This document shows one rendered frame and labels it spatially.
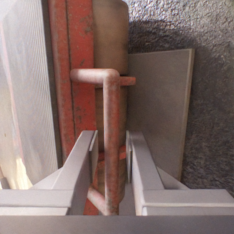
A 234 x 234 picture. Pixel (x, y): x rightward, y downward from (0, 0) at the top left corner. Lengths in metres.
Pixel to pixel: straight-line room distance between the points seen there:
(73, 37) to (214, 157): 0.19
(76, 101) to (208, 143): 0.15
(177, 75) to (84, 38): 0.11
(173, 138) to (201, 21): 0.14
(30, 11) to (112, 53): 0.09
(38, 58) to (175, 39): 0.16
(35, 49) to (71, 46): 0.04
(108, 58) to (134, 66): 0.06
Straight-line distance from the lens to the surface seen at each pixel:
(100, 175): 0.26
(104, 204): 0.18
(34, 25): 0.20
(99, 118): 0.22
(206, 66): 0.21
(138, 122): 0.26
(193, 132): 0.23
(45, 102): 0.19
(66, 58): 0.17
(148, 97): 0.24
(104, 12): 0.22
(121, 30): 0.23
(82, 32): 0.18
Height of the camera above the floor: 0.20
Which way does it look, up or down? 39 degrees down
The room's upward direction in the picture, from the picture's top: 103 degrees counter-clockwise
